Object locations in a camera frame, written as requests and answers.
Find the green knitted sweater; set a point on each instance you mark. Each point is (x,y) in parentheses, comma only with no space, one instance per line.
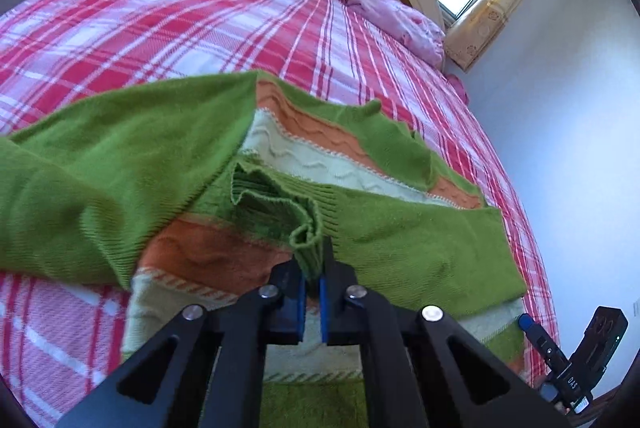
(125,158)

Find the pink crumpled pillow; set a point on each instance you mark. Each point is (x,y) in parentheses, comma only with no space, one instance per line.
(400,23)

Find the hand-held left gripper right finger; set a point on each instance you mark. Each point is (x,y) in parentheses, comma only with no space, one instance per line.
(324,310)

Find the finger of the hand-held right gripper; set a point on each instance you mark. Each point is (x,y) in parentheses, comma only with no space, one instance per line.
(537,338)

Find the red plaid bed blanket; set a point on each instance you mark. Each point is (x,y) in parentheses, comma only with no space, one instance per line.
(150,23)

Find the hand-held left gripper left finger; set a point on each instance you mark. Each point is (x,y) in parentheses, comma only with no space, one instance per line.
(300,305)

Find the small pink cushion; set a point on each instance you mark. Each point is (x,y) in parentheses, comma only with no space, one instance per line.
(456,87)

